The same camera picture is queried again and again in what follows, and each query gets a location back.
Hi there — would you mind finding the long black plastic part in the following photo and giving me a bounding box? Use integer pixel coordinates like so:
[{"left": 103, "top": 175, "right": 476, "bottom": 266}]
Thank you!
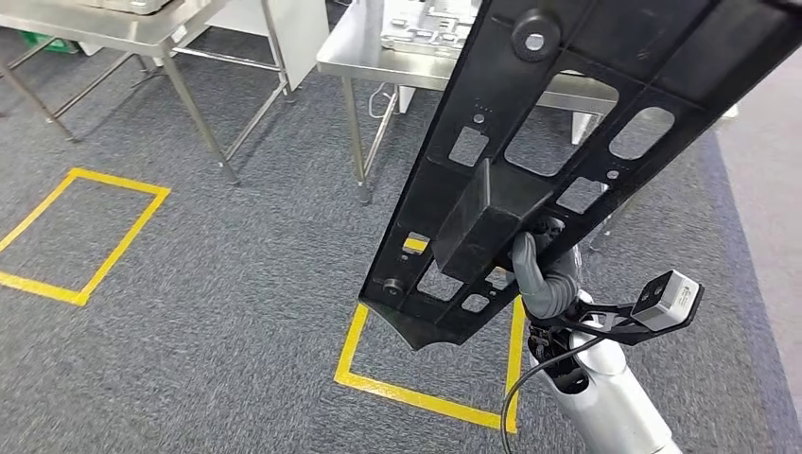
[{"left": 357, "top": 0, "right": 802, "bottom": 352}]

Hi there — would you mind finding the stainless steel workbench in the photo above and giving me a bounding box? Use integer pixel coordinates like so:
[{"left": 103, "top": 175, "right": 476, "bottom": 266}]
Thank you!
[{"left": 316, "top": 0, "right": 741, "bottom": 252}]

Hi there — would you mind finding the yellow floor tape square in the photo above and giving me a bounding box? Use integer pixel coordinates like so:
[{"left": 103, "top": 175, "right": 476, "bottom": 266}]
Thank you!
[{"left": 333, "top": 235, "right": 529, "bottom": 435}]

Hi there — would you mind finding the stamped silver metal panel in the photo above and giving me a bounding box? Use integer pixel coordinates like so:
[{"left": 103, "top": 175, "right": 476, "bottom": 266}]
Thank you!
[{"left": 380, "top": 0, "right": 485, "bottom": 61}]

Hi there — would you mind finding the white cabinet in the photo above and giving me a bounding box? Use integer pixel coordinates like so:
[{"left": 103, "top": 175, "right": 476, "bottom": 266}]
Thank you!
[{"left": 205, "top": 0, "right": 331, "bottom": 94}]

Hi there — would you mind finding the stainless steel table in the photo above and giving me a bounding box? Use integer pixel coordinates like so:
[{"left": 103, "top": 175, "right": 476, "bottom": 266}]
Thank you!
[{"left": 0, "top": 0, "right": 296, "bottom": 187}]

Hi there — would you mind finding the green crate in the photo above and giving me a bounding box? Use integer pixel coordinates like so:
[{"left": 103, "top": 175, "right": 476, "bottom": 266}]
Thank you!
[{"left": 17, "top": 29, "right": 80, "bottom": 56}]

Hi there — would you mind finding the white cable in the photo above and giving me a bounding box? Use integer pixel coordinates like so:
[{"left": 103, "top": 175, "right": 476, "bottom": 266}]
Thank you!
[{"left": 367, "top": 82, "right": 394, "bottom": 120}]

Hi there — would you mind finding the black cable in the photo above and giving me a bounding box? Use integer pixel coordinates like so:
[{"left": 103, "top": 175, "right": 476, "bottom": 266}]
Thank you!
[{"left": 499, "top": 338, "right": 602, "bottom": 454}]

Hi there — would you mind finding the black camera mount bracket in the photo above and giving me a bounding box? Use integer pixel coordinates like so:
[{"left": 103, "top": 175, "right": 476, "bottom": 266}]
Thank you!
[{"left": 532, "top": 300, "right": 697, "bottom": 347}]

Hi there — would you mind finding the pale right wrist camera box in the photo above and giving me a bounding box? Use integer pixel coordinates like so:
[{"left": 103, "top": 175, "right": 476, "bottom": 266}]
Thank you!
[{"left": 629, "top": 269, "right": 705, "bottom": 333}]

